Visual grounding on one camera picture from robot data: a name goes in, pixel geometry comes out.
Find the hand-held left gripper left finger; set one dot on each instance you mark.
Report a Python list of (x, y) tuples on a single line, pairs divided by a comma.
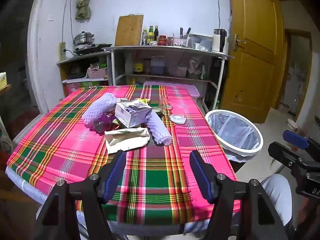
[(113, 177)]

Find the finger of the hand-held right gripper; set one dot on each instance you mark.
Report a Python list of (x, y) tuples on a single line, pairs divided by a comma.
[(295, 137), (282, 155)]

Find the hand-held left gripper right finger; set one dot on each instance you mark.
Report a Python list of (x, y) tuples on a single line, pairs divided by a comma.
[(200, 177)]

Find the white round trash bin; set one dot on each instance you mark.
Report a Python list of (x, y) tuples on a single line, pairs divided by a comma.
[(246, 151)]

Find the beige paper bag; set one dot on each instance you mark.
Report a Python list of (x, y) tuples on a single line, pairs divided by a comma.
[(125, 141)]

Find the clear plastic bin liner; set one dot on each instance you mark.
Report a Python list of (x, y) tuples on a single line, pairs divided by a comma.
[(232, 130)]

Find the purple snack wrapper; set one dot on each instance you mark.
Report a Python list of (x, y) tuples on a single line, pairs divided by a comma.
[(103, 122)]

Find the white foil lid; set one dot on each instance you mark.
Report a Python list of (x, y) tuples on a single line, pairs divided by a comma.
[(177, 118)]

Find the foam fruit net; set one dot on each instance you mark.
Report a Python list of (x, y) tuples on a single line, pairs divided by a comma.
[(158, 130), (98, 108)]

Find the white purple carton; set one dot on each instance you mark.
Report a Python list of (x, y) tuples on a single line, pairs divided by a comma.
[(130, 116)]

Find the yellow snack packet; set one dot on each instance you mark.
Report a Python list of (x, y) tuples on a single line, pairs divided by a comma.
[(143, 101)]

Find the white bowl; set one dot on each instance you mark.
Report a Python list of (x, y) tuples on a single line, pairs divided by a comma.
[(292, 124)]

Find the person's grey trouser leg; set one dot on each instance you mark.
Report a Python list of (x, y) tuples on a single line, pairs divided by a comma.
[(277, 195)]

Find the pink plaid tablecloth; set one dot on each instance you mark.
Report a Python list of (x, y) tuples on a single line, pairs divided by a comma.
[(75, 155)]

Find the green plastic bottle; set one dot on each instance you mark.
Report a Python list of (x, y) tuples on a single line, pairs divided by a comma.
[(217, 103)]

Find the grey storage box pink lid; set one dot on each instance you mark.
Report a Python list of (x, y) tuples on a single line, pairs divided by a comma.
[(192, 91)]

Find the wooden door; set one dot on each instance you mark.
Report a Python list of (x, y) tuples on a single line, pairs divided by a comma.
[(252, 55)]

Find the grey table cover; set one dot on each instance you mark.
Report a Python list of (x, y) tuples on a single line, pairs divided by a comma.
[(18, 181)]

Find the green carton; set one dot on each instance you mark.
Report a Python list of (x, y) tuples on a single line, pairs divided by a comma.
[(95, 84)]

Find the pink carton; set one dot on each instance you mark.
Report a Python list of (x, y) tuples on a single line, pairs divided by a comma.
[(73, 89)]

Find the black tall container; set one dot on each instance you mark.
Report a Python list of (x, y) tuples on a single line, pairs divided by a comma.
[(216, 70)]

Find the pink plastic basket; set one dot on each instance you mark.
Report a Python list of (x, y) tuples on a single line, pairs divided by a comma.
[(97, 73)]

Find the green white bottle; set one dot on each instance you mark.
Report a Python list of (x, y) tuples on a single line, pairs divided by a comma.
[(204, 72)]

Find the wooden doorframe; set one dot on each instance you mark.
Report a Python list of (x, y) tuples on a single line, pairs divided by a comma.
[(297, 31)]

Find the clear plastic tub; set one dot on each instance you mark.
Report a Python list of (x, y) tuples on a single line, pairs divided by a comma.
[(182, 72)]

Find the crumpled plastic bag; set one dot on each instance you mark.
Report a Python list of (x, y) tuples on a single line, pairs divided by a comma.
[(195, 67)]

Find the yellow label oil bottle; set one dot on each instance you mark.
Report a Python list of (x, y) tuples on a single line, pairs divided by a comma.
[(137, 68)]

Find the white plastic bottle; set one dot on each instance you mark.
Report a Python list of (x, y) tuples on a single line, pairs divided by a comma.
[(128, 65)]

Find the brown sauce bottle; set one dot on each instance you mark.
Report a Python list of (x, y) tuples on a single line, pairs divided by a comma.
[(146, 67)]

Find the purple plastic jug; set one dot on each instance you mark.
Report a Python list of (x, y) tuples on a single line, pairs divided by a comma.
[(157, 66)]

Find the white electric kettle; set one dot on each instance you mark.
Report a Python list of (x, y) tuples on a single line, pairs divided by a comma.
[(218, 41)]

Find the small low shelf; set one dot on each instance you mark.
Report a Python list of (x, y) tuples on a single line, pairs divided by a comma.
[(82, 57)]

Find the black induction stove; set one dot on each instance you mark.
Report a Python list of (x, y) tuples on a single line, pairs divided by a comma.
[(90, 48)]

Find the small white cup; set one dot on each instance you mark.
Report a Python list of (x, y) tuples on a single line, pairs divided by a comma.
[(197, 46)]

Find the clear plastic container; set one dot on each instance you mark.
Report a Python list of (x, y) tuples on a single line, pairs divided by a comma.
[(203, 40)]

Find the metal kitchen shelf unit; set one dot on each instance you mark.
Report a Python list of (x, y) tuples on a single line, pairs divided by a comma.
[(160, 48)]

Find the pink knife holder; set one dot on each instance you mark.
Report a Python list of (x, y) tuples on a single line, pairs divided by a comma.
[(179, 42)]

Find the yellow power strip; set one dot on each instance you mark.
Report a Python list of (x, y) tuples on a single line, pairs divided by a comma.
[(61, 51)]

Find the small red jar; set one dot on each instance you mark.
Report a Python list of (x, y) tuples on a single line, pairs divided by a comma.
[(170, 41)]

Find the large red jar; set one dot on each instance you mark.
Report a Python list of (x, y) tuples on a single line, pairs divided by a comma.
[(162, 40)]

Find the steel steamer pot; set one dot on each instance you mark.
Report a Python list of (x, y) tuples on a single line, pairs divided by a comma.
[(83, 38)]

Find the clear glass bottle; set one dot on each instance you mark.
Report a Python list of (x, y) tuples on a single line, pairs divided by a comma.
[(144, 37)]

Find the yellow box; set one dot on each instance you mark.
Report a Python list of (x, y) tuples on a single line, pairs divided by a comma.
[(3, 80)]

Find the wooden cutting board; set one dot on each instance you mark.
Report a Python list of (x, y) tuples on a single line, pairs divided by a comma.
[(128, 30)]

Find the dark sauce bottle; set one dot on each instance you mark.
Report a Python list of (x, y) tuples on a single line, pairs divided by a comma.
[(156, 33)]

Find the green hanging cloth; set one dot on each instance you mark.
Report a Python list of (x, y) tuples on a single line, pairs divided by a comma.
[(82, 5)]

